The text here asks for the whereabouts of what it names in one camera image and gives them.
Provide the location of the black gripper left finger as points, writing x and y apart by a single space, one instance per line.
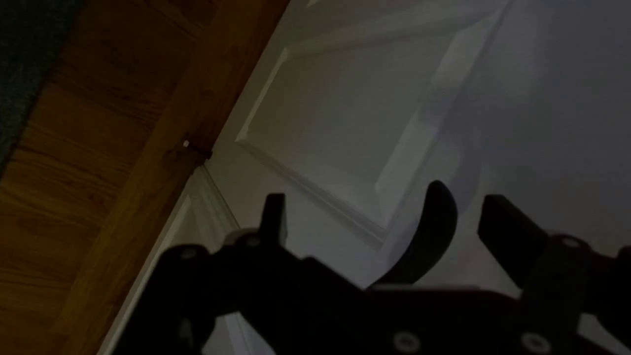
218 288

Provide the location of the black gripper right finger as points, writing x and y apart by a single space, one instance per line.
559 282

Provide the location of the small dark door stop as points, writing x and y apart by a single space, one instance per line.
191 150

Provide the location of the dark grey rug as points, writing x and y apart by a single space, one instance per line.
27 59

